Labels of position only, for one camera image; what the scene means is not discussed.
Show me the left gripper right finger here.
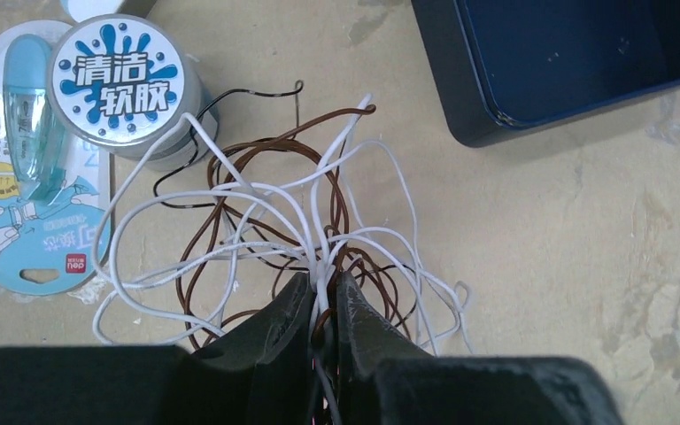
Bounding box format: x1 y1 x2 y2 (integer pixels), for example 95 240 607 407
336 273 623 424

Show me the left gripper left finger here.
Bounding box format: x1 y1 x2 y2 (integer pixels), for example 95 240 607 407
0 274 313 424

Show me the brown cable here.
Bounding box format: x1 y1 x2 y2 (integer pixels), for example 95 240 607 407
175 104 421 353

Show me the thin black cable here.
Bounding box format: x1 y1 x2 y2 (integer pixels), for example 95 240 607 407
151 79 306 211

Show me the cleaning gel jar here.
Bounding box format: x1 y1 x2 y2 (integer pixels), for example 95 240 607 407
48 14 219 172

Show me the dark blue tray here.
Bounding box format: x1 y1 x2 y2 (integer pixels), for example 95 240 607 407
413 0 680 148

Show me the blue white stapler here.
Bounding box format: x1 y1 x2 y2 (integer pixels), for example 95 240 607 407
60 0 158 23

